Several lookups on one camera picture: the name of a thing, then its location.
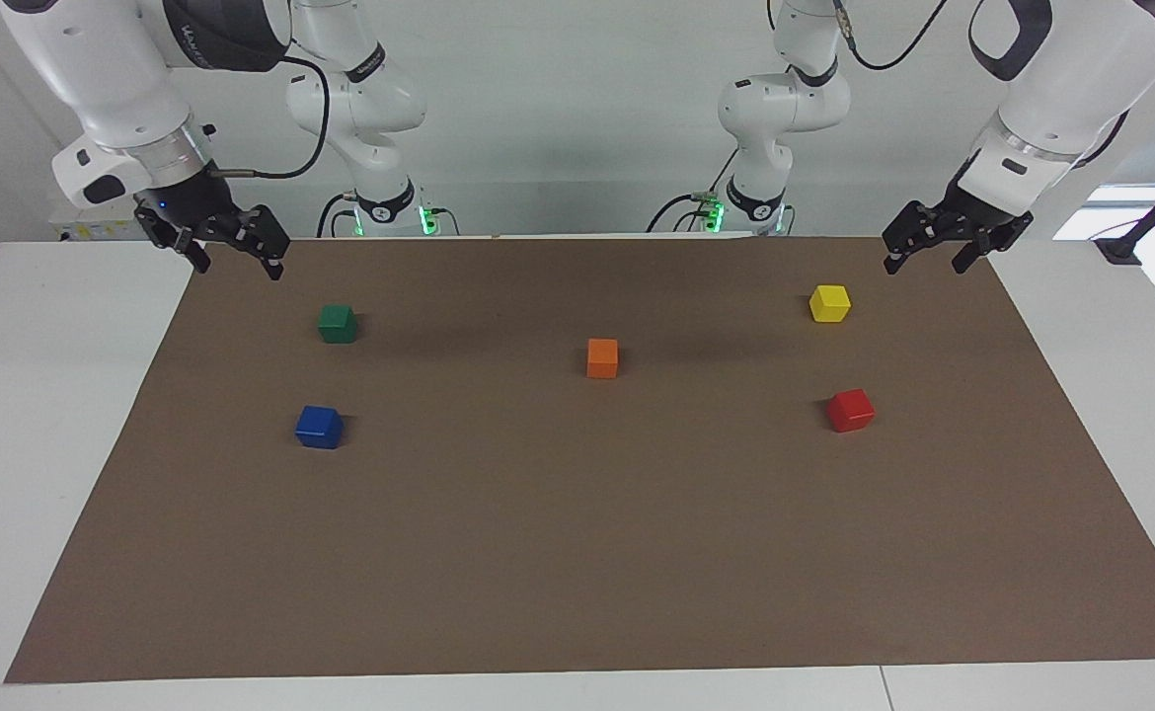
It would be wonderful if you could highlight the red wooden block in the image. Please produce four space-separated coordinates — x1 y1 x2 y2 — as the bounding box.
827 388 876 434

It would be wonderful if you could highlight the yellow wooden block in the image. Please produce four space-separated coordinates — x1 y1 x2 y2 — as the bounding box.
809 284 852 324

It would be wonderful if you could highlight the blue wooden block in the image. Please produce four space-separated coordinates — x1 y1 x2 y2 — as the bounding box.
294 405 345 450

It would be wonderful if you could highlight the white box with yellow label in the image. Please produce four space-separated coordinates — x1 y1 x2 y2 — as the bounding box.
49 202 149 243

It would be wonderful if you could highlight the brown paper mat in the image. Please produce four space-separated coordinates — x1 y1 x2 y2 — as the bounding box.
5 235 1155 684

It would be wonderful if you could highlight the black base cable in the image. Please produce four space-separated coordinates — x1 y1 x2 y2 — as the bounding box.
317 192 353 238
647 148 738 235

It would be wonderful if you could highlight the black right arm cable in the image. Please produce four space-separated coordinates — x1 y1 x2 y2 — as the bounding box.
207 54 332 181

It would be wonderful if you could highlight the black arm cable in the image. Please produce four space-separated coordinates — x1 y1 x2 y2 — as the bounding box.
207 54 332 181
832 0 946 71

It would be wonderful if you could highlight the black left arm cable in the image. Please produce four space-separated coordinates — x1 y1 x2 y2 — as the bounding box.
832 0 946 71

